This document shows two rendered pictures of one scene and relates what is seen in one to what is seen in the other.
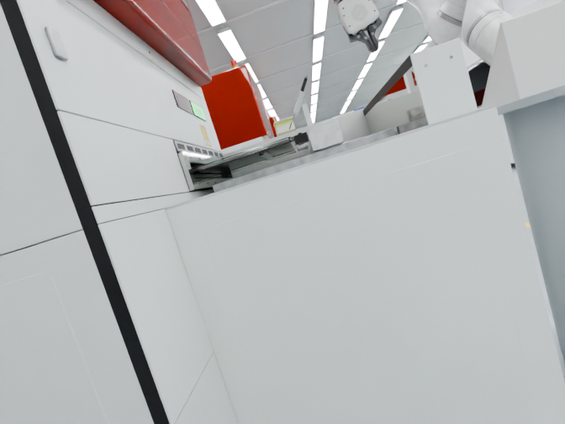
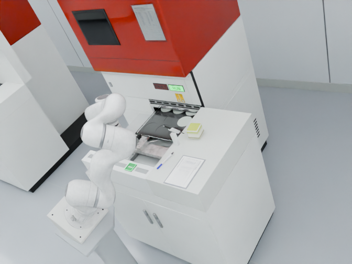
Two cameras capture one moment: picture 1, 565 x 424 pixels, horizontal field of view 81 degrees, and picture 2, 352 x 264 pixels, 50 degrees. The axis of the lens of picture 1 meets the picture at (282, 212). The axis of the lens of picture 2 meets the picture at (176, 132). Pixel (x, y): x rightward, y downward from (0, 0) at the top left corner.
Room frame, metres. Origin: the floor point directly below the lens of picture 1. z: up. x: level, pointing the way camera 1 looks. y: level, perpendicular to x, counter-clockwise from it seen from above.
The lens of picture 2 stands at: (2.40, -1.43, 2.32)
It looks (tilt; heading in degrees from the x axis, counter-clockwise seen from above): 37 degrees down; 132
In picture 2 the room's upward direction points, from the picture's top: 23 degrees counter-clockwise
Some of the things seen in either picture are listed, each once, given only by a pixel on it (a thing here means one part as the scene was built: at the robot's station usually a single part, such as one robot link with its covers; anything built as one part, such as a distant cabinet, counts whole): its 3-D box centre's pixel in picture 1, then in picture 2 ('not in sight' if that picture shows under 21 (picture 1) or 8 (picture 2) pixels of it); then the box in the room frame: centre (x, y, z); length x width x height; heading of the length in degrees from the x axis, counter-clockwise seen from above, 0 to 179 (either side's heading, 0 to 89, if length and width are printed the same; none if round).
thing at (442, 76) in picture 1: (403, 109); (120, 171); (0.91, -0.40, 0.89); 0.55 x 0.09 x 0.14; 174
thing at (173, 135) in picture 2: (301, 110); (175, 133); (1.25, -0.18, 1.03); 0.06 x 0.04 x 0.13; 84
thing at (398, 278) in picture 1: (353, 283); (185, 195); (1.08, -0.16, 0.41); 0.96 x 0.64 x 0.82; 174
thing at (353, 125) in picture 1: (308, 151); (203, 154); (1.39, -0.18, 0.89); 0.62 x 0.35 x 0.14; 84
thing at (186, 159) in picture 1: (212, 172); (176, 111); (1.03, 0.17, 0.89); 0.44 x 0.02 x 0.10; 174
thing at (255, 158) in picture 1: (237, 163); (171, 119); (1.03, 0.09, 0.90); 0.34 x 0.34 x 0.01; 84
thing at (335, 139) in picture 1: (324, 146); (153, 150); (1.02, -0.18, 0.87); 0.36 x 0.08 x 0.03; 174
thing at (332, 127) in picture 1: (323, 130); not in sight; (0.86, -0.16, 0.89); 0.08 x 0.03 x 0.03; 84
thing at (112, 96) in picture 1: (170, 124); (151, 93); (0.85, 0.20, 1.02); 0.81 x 0.03 x 0.40; 174
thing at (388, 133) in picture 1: (302, 162); (145, 142); (0.89, -0.09, 0.84); 0.50 x 0.02 x 0.03; 84
